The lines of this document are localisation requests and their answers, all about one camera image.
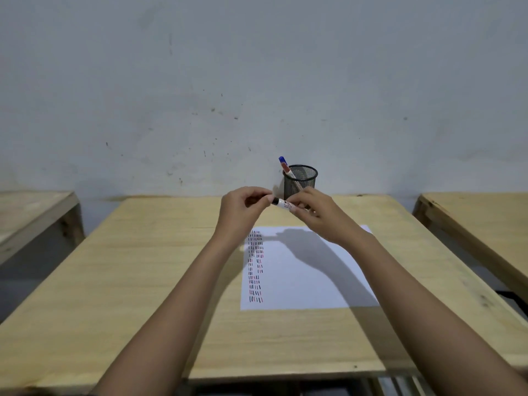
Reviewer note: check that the person's right hand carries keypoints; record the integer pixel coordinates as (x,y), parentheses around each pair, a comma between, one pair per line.
(330,220)

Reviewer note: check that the wooden table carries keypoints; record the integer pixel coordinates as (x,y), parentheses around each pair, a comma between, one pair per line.
(29,218)
(478,230)

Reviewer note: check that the white paper sheet with dashes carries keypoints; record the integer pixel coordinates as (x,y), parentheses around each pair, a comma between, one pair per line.
(305,280)

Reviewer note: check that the person's left forearm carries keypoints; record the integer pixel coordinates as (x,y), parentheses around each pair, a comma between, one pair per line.
(173,321)

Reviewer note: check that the person's right thumb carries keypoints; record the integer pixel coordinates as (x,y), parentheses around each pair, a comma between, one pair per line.
(300,206)

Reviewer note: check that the blue capped marker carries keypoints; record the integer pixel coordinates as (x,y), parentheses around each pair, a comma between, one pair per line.
(286,166)

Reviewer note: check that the person's left hand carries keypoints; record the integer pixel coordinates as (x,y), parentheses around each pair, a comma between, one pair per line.
(233,212)

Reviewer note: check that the black mesh pen holder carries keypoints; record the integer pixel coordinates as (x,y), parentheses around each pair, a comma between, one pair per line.
(303,179)

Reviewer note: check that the white marker with black cap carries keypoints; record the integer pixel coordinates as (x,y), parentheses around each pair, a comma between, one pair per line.
(284,204)

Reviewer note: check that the person's left thumb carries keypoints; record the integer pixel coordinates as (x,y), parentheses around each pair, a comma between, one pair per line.
(262,201)

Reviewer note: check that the person's right forearm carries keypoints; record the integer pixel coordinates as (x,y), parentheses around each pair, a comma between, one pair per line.
(420,317)

